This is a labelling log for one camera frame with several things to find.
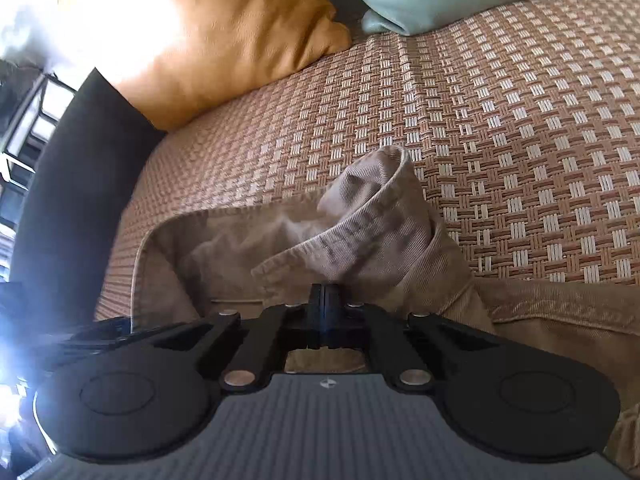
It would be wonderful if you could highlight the woven sofa mat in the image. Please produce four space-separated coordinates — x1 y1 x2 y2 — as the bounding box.
95 0 640 321

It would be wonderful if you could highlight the dark grey sofa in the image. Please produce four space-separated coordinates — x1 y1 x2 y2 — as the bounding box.
15 0 371 326

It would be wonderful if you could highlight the brown corduroy shirt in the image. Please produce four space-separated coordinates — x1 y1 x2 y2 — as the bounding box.
131 145 640 466

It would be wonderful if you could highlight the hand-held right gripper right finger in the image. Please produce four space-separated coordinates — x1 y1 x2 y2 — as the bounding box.
325 285 498 393

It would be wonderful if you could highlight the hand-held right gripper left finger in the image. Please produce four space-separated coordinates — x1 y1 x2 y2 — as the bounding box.
165 285 325 392

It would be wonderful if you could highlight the orange cushion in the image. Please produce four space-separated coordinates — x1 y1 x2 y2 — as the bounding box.
57 0 353 132

